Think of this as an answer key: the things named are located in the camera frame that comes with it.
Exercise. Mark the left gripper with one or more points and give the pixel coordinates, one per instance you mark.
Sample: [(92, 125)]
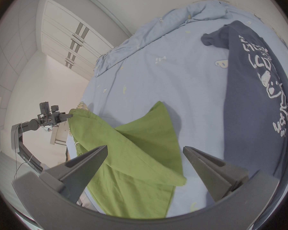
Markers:
[(57, 119)]

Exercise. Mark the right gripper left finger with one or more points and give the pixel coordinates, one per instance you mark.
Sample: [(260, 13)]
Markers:
[(79, 174)]

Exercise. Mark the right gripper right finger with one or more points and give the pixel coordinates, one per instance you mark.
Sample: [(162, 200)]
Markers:
[(213, 174)]

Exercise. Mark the green shorts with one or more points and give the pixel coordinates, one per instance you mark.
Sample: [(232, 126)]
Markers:
[(134, 152)]

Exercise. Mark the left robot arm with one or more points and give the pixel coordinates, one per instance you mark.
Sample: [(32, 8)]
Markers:
[(15, 138)]

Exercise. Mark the bed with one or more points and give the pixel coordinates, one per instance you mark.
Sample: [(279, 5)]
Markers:
[(170, 85)]

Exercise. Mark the white wardrobe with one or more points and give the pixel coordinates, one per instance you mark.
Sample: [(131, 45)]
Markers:
[(62, 32)]

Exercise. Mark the dark blue printed T-shirt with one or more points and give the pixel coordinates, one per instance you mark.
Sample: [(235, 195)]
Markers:
[(249, 92)]

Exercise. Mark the pale blue quilt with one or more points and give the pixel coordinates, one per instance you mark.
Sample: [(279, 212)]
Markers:
[(158, 30)]

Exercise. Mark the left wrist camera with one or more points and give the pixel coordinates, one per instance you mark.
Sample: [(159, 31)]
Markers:
[(54, 108)]

